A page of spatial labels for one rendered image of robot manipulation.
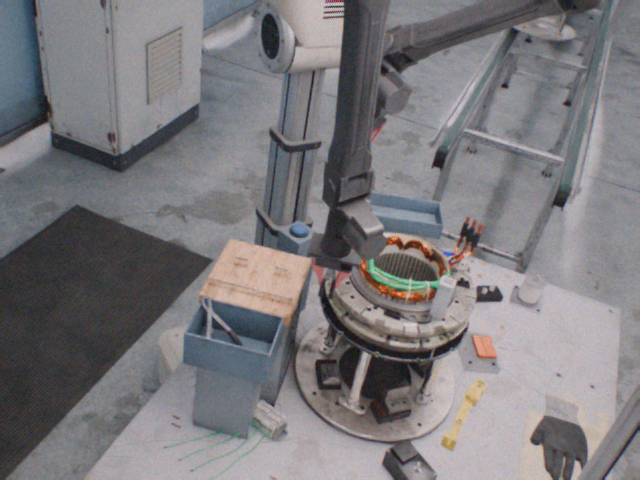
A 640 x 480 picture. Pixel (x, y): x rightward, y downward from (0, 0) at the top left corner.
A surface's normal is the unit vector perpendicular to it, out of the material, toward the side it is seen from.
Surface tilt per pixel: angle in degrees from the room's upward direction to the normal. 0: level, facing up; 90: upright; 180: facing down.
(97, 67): 90
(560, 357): 0
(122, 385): 0
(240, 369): 90
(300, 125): 90
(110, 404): 0
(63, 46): 90
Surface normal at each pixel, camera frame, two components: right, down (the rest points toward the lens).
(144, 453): 0.15, -0.78
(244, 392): -0.21, 0.57
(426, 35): -0.57, -0.18
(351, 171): 0.50, 0.61
